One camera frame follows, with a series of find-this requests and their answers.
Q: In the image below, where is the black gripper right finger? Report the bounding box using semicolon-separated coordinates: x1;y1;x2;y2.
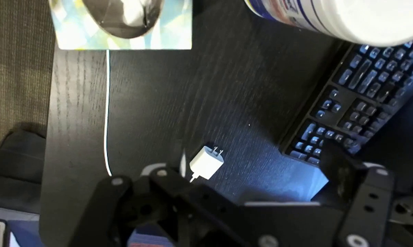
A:
322;150;398;247

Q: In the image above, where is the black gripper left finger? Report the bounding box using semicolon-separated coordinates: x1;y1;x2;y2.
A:
67;165;207;247

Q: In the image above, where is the white charger cable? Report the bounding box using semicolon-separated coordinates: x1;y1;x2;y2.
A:
101;47;203;183

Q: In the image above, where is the white charger head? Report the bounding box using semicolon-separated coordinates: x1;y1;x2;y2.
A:
188;142;226;183

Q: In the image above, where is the yellow patterned tissue box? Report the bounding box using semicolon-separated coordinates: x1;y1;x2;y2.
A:
48;0;195;51

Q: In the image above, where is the dark grey sofa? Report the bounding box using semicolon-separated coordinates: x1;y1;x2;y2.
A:
0;121;49;216

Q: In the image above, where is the black keyboard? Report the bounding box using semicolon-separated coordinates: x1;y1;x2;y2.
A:
280;35;413;167

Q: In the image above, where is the Lysol wipes canister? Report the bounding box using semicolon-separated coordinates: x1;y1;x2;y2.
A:
243;0;413;47

